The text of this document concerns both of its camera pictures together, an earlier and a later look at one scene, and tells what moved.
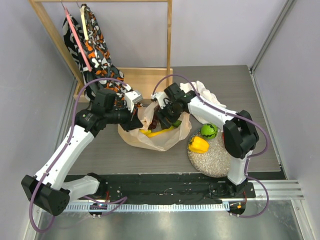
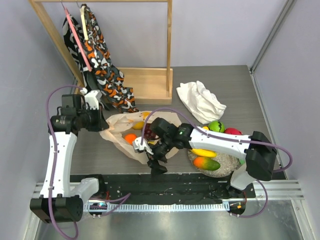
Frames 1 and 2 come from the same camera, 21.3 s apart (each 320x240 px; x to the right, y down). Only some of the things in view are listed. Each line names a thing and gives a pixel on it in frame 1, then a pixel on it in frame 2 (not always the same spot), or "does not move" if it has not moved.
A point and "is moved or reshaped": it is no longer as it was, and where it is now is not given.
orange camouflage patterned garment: [90, 55] does not move
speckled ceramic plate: [214, 163] does not move
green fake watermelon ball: [209, 131] is moved or reshaped
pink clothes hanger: [77, 38] does not move
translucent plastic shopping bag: [162, 142] to [171, 152]
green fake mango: [177, 123] to [206, 163]
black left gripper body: [124, 117] to [91, 119]
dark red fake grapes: [154, 123] to [148, 133]
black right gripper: [162, 120] to [159, 155]
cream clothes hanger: [82, 11] does not move
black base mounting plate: [154, 189] does not move
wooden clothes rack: [145, 82] does not move
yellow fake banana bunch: [149, 133] is moved or reshaped
